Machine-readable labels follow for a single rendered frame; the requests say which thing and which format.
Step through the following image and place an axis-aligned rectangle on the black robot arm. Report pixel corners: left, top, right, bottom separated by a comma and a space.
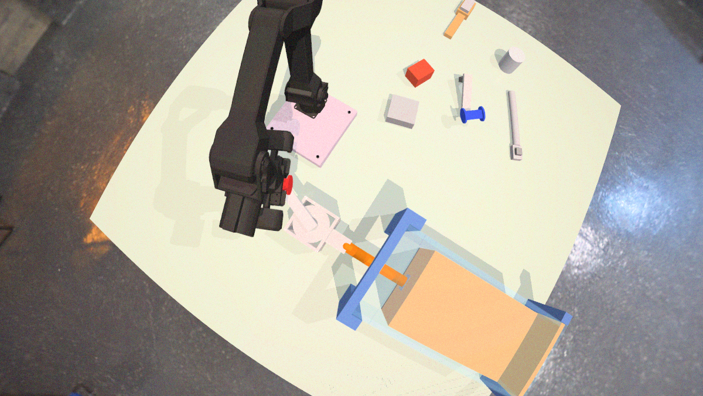
209, 0, 328, 237

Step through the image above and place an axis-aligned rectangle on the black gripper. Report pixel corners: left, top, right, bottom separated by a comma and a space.
256, 129, 294, 231

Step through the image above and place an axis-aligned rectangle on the grey cylinder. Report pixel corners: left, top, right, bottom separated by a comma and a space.
499, 47, 525, 74

